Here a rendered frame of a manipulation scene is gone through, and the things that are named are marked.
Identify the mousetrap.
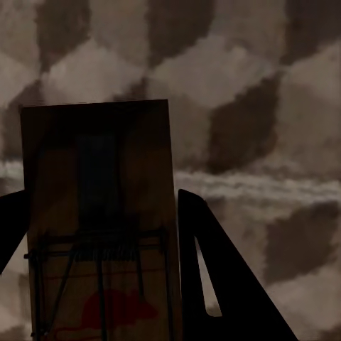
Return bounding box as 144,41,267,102
20,99,183,341

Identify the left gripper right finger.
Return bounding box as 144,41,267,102
178,189,298,341

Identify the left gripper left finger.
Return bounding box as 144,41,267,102
0,190,30,274

